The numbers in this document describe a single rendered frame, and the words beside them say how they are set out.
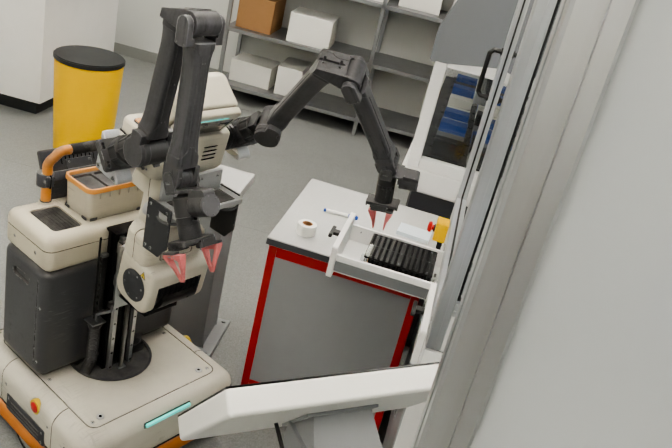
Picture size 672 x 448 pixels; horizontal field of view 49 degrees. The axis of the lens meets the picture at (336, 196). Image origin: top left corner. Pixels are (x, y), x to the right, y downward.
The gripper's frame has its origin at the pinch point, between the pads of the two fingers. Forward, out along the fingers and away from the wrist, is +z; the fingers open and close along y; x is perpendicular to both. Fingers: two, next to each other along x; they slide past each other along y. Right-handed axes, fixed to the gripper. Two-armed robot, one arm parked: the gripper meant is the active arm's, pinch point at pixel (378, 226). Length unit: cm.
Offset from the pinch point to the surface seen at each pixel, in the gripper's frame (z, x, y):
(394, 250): 9.2, 3.6, 6.2
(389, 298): 32.9, 12.9, 7.0
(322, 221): 21.0, 37.0, -24.5
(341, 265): 11.0, -10.5, -8.5
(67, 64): 21, 166, -205
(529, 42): -74, -52, 29
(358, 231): 10.3, 13.8, -7.7
